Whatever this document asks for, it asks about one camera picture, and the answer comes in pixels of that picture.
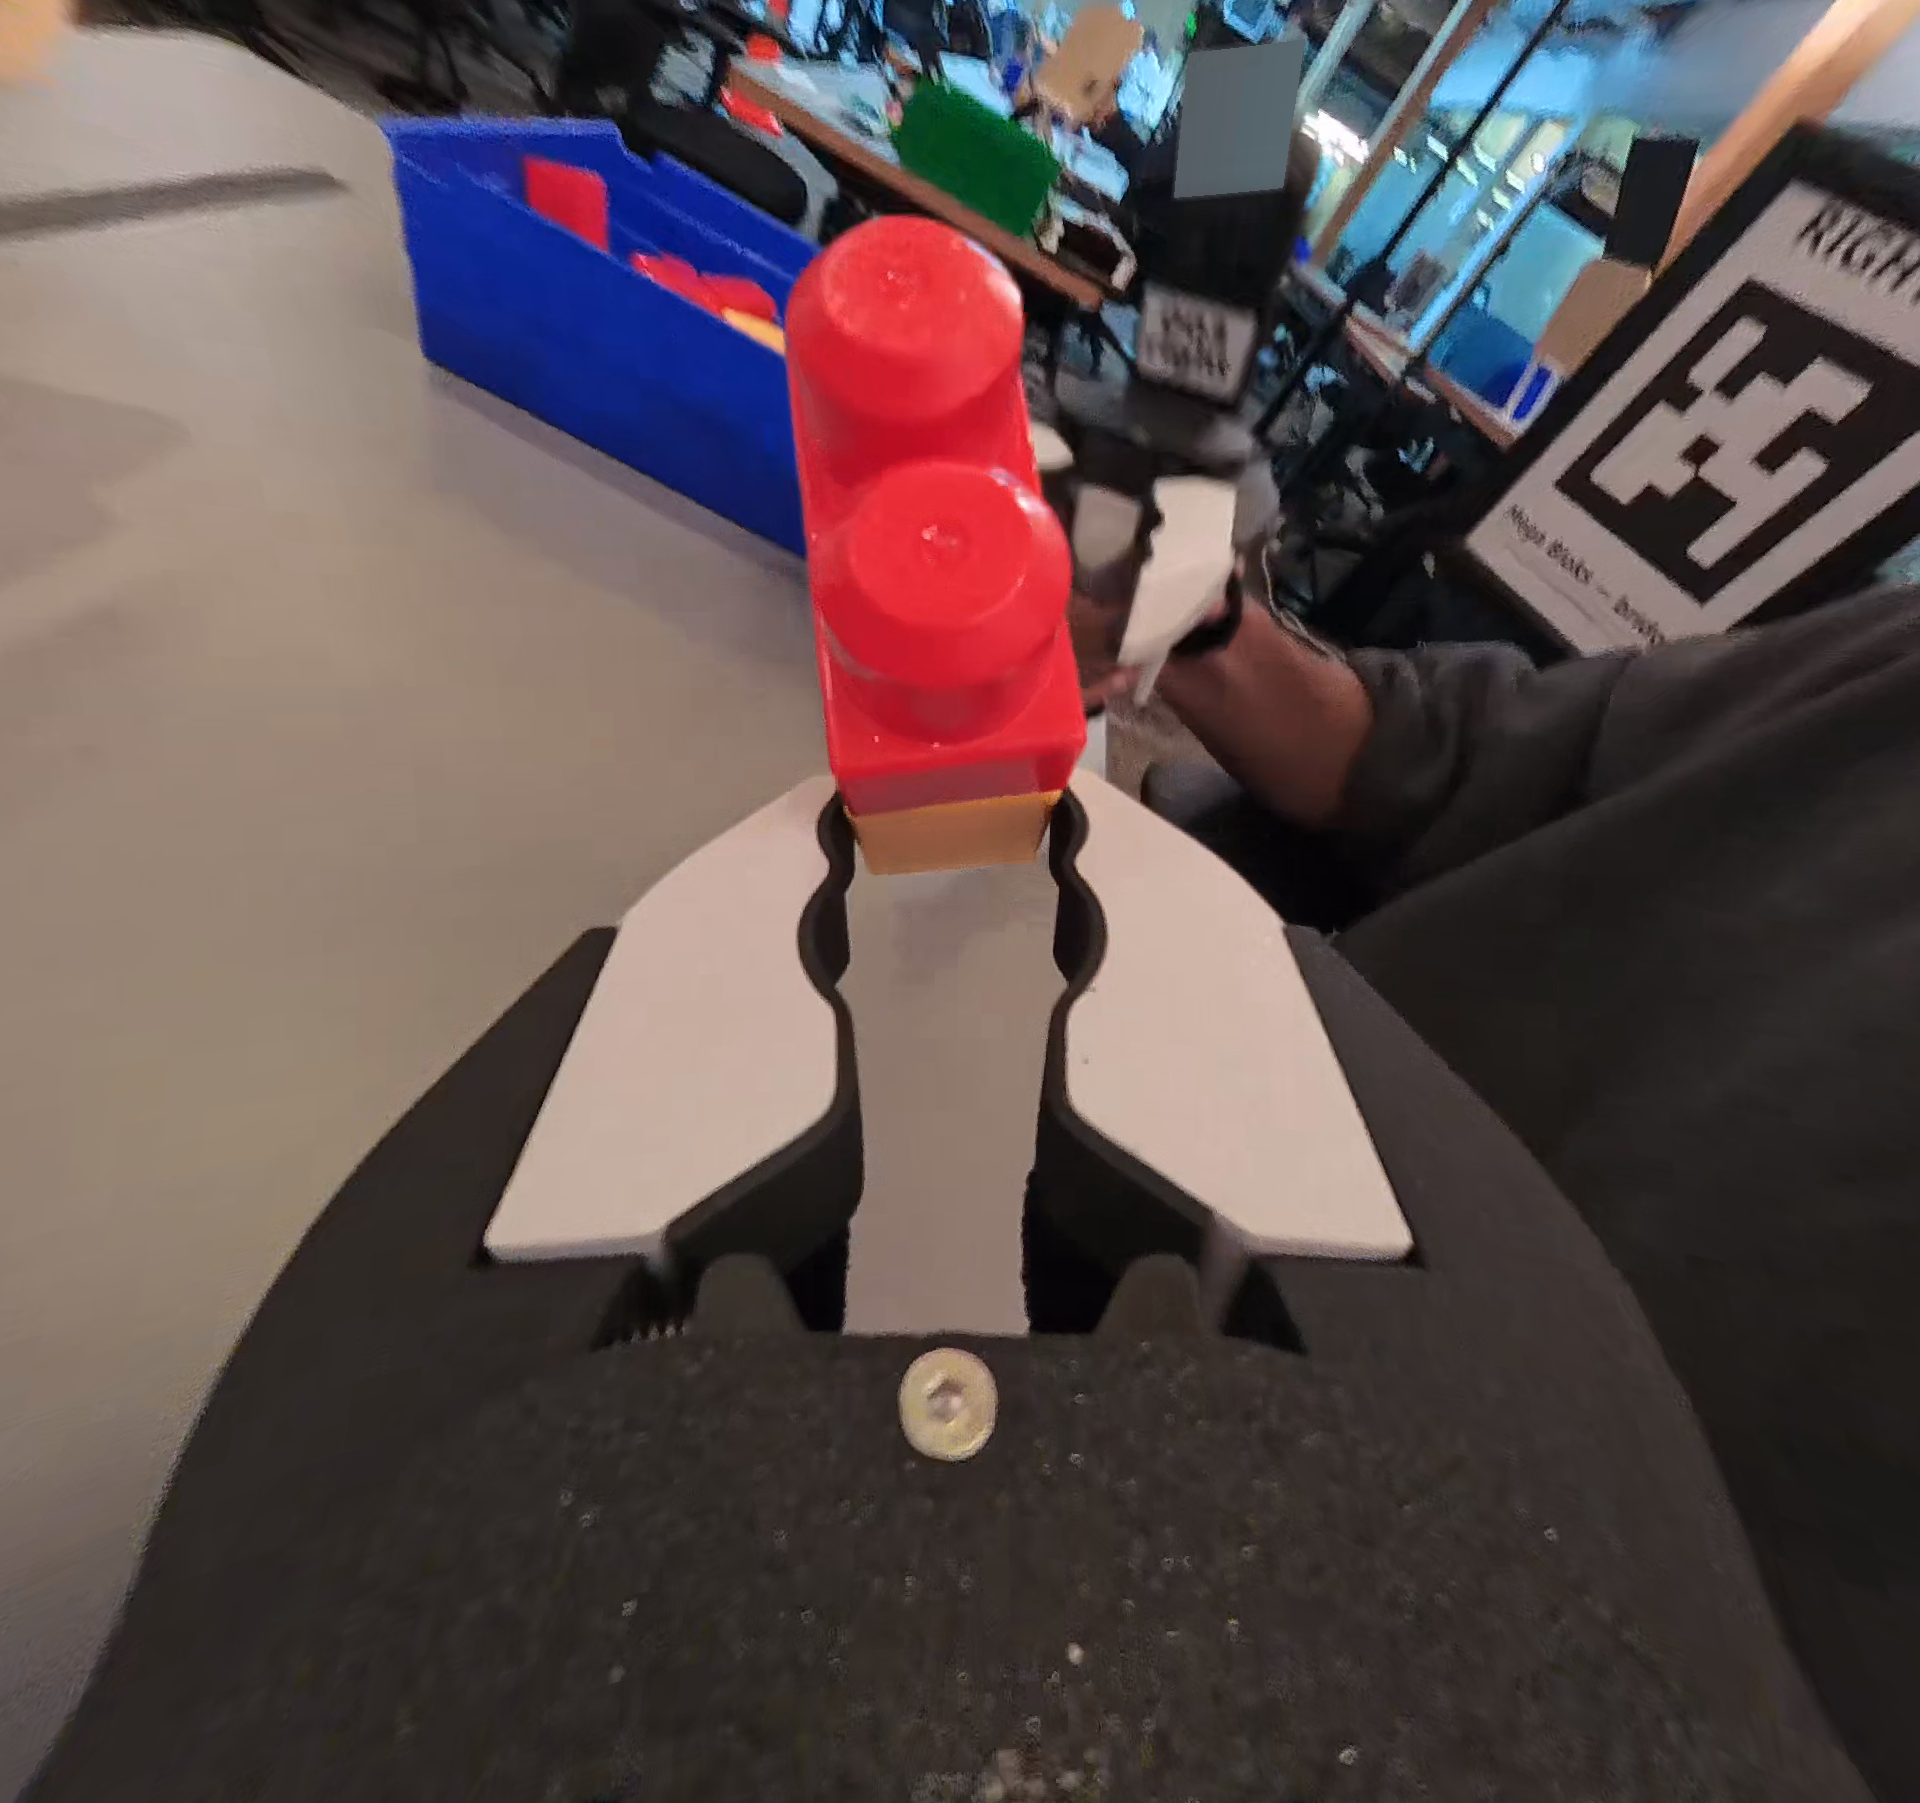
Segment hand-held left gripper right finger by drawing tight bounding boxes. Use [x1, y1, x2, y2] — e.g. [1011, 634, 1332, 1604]
[1033, 777, 1417, 1336]

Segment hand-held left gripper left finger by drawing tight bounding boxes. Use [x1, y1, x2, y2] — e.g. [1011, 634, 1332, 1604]
[480, 775, 863, 1261]

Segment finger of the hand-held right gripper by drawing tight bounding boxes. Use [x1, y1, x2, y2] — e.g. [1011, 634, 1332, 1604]
[1116, 482, 1245, 707]
[1031, 425, 1145, 574]

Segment red two-stud toy block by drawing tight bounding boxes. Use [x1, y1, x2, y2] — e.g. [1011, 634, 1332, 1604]
[524, 160, 615, 251]
[632, 249, 774, 319]
[785, 217, 1087, 811]

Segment blue plastic bin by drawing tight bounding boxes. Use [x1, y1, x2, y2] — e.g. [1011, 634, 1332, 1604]
[384, 115, 823, 559]

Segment person's right forearm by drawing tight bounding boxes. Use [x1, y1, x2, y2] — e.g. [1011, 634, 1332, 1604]
[1200, 620, 1374, 830]

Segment grey desk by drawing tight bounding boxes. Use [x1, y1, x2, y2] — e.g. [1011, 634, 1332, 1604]
[0, 25, 1112, 1729]

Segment person's right hand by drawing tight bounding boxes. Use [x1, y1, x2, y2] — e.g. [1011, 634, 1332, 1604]
[1073, 585, 1276, 739]

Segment wooden background table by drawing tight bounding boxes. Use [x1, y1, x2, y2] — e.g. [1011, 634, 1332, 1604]
[726, 65, 1135, 312]

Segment green box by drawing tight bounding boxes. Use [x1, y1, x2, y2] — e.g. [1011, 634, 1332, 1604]
[894, 76, 1065, 237]

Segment cardboard box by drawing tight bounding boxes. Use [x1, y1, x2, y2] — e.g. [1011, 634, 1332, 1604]
[1049, 2, 1145, 111]

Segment black tripod stand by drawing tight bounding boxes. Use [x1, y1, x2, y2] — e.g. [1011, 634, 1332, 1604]
[1260, 0, 1674, 441]

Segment black office chair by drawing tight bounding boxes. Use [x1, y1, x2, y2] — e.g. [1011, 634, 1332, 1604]
[622, 99, 812, 230]

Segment black white marker poster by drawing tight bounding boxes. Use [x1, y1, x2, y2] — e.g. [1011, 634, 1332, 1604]
[1460, 125, 1920, 656]

